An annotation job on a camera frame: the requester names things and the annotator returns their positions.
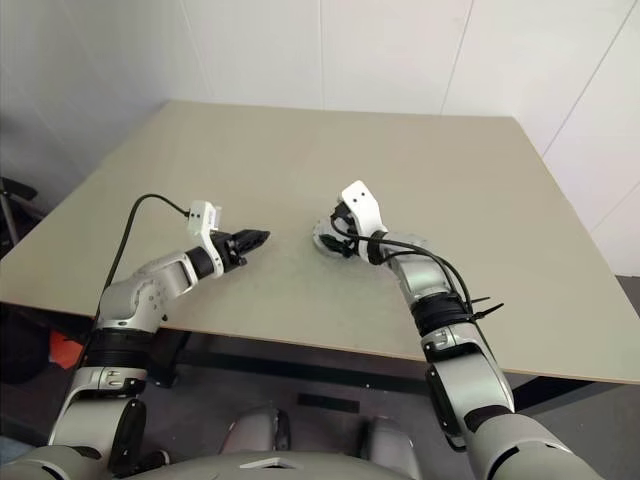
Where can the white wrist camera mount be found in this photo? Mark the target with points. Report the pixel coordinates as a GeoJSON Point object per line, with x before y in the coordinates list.
{"type": "Point", "coordinates": [360, 200]}
{"type": "Point", "coordinates": [200, 215]}

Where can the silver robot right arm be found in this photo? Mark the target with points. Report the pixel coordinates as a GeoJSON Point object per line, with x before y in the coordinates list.
{"type": "Point", "coordinates": [425, 280]}

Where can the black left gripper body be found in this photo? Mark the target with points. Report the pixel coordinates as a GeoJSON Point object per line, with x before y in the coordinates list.
{"type": "Point", "coordinates": [229, 248]}

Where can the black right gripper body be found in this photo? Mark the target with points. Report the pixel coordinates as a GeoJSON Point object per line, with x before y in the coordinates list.
{"type": "Point", "coordinates": [351, 225]}

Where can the orange object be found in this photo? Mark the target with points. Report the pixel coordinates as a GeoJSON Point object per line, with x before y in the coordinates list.
{"type": "Point", "coordinates": [65, 350]}

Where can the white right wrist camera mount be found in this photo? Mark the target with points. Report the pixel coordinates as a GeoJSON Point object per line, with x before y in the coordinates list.
{"type": "Point", "coordinates": [360, 200]}

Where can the black table frame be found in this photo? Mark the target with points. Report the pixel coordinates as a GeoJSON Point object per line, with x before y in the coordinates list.
{"type": "Point", "coordinates": [320, 372]}

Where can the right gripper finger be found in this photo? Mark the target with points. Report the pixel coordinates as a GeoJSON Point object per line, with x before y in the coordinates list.
{"type": "Point", "coordinates": [337, 211]}
{"type": "Point", "coordinates": [334, 245]}

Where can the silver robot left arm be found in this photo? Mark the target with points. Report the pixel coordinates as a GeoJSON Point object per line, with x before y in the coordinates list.
{"type": "Point", "coordinates": [130, 295]}

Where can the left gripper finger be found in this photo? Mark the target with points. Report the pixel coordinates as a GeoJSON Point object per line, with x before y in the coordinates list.
{"type": "Point", "coordinates": [255, 234]}
{"type": "Point", "coordinates": [252, 246]}

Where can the grey robot torso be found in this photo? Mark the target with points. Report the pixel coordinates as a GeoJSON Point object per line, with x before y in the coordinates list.
{"type": "Point", "coordinates": [300, 470]}

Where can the silver motor end cover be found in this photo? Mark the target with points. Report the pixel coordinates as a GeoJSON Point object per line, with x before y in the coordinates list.
{"type": "Point", "coordinates": [320, 227]}

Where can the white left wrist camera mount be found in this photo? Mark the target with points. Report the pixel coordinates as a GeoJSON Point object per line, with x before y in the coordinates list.
{"type": "Point", "coordinates": [200, 215]}

